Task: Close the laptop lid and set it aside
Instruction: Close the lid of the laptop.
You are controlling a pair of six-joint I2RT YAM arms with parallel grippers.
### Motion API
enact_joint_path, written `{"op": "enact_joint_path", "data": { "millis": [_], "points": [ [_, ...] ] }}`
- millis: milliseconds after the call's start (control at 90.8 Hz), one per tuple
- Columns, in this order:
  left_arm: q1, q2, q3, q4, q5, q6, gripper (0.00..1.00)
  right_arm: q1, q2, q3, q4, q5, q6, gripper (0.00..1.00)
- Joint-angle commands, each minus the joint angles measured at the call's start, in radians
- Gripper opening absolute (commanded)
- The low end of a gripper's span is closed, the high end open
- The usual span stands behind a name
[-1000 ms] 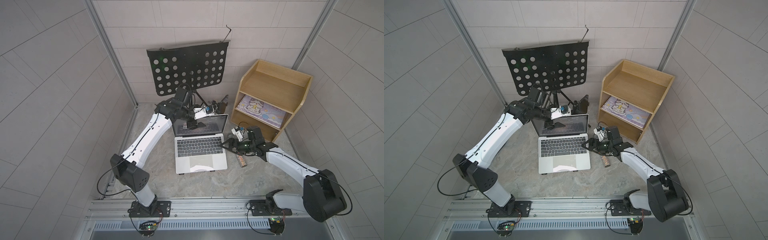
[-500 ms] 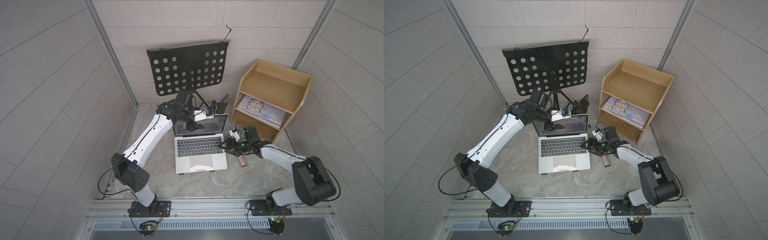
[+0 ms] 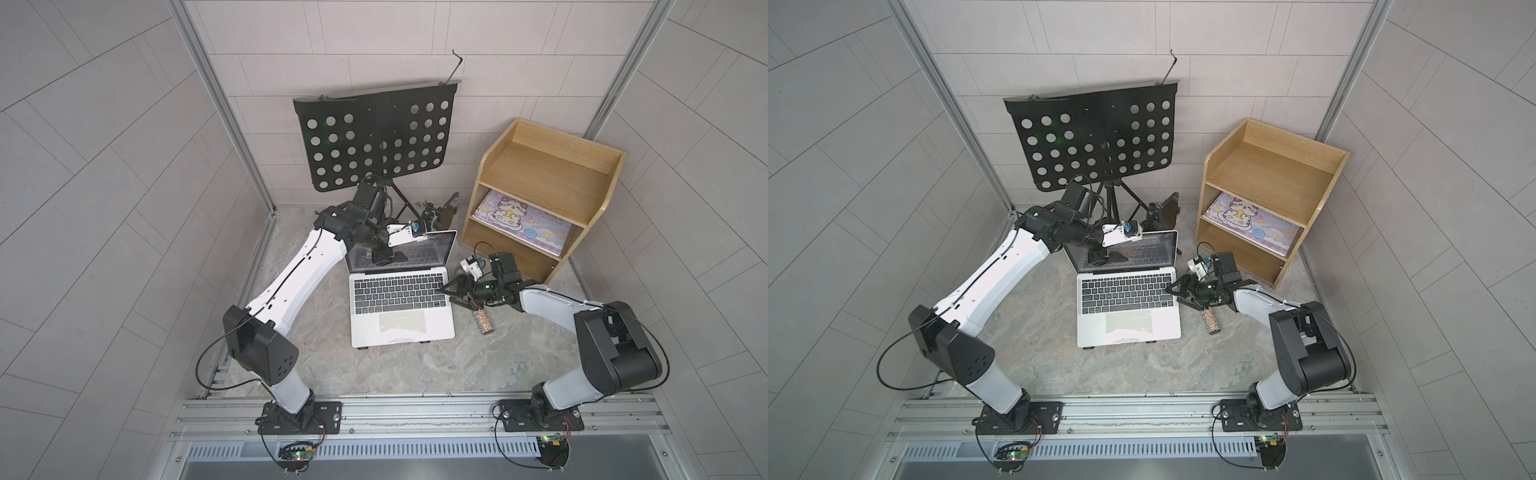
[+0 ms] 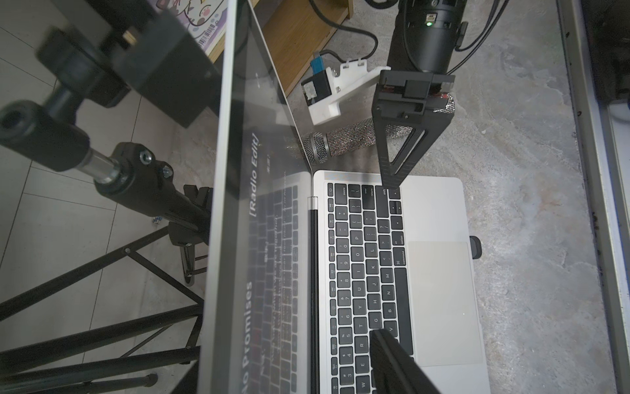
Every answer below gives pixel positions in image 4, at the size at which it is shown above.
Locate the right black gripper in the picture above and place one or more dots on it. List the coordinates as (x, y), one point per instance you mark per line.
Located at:
(399, 93)

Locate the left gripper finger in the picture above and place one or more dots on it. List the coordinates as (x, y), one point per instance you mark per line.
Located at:
(393, 369)

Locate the silver laptop computer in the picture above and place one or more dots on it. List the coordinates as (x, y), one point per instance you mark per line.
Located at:
(304, 264)

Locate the wooden shelf unit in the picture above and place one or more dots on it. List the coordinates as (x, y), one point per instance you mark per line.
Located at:
(291, 35)

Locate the rhinestone glitter microphone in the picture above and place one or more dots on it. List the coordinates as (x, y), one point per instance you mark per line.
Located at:
(319, 147)

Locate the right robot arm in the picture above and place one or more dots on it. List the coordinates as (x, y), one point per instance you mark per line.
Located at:
(427, 34)

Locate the black perforated music stand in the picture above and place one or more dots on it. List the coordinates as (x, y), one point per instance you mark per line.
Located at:
(106, 169)

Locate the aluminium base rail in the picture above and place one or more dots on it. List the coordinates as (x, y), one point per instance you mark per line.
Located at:
(595, 36)

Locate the purple cartoon spiral notebook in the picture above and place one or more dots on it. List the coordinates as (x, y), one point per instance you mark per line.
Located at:
(205, 20)

